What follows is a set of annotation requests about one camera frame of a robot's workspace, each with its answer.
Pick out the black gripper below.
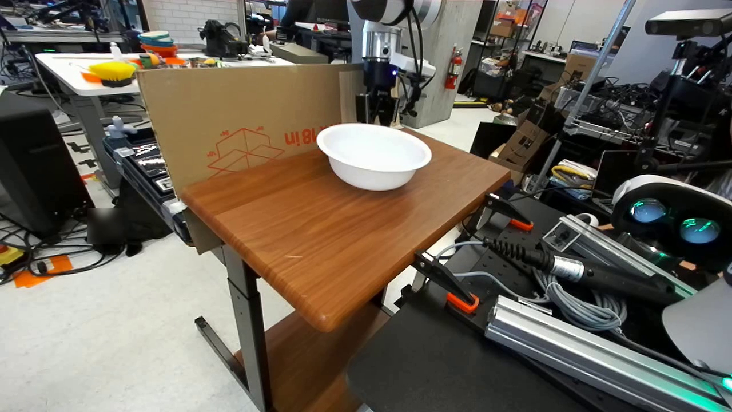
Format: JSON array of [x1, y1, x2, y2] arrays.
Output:
[[354, 60, 401, 127]]

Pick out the white plastic basin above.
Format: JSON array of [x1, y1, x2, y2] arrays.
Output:
[[313, 121, 434, 193]]

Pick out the large brown cardboard sheet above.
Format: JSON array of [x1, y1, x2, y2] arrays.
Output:
[[137, 61, 402, 197]]

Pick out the small printed cardboard box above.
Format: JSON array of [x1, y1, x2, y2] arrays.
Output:
[[491, 119, 552, 174]]

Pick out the black machine on table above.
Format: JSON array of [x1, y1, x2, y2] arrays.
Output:
[[196, 16, 252, 60]]

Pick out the black clamp orange tip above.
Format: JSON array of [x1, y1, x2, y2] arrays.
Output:
[[412, 248, 485, 318], [483, 189, 537, 236]]

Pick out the yellow white cloth stack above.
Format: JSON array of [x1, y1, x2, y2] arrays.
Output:
[[549, 156, 599, 203]]

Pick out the slanted aluminium pole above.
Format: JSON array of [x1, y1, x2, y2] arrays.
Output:
[[564, 0, 641, 130]]

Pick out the black labelled rack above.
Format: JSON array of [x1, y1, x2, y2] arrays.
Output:
[[111, 138, 194, 246]]

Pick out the grey metal table leg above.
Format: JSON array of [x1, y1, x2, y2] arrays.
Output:
[[191, 243, 276, 412]]

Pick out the yellow round item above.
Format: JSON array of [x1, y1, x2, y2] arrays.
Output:
[[84, 56, 140, 86]]

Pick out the wooden lower table shelf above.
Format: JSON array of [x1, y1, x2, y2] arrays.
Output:
[[231, 302, 393, 412]]

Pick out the black bag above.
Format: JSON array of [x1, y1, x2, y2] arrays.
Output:
[[83, 181, 177, 259]]

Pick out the black tripod stand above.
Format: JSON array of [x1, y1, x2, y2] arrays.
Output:
[[633, 31, 732, 174]]

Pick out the white background table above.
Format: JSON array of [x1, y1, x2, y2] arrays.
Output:
[[35, 50, 292, 189]]

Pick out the black computer case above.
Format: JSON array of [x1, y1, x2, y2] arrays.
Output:
[[0, 93, 87, 240]]

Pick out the orange floor tape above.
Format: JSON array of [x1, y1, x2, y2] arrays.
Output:
[[11, 254, 75, 291]]

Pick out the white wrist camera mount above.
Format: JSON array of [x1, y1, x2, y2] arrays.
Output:
[[392, 50, 440, 80]]

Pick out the black cable connector handle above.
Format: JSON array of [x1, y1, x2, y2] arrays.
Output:
[[477, 232, 678, 306]]

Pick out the thin aluminium profile rail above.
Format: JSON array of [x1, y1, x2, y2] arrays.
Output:
[[539, 213, 699, 302]]

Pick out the grey cable bundle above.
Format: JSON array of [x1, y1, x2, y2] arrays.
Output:
[[530, 268, 631, 334]]

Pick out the thick aluminium profile rail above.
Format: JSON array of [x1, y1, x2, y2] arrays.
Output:
[[483, 293, 732, 412]]

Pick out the black camera on tripod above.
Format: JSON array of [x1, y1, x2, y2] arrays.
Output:
[[643, 6, 732, 38]]

